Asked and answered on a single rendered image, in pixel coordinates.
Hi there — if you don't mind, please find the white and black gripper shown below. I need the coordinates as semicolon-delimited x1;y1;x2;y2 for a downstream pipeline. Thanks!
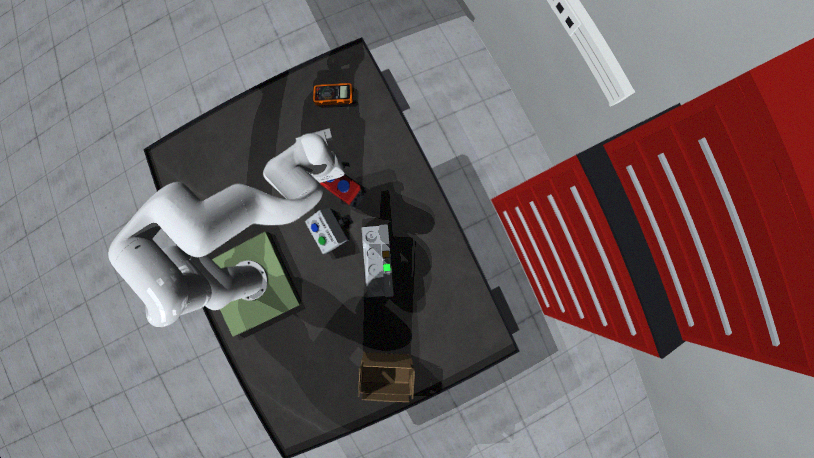
315;152;350;183

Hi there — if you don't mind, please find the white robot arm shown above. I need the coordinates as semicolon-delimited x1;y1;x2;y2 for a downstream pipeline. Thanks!
108;128;334;327

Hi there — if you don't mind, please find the orange digital multimeter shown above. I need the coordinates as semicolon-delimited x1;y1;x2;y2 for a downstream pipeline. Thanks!
313;83;353;106

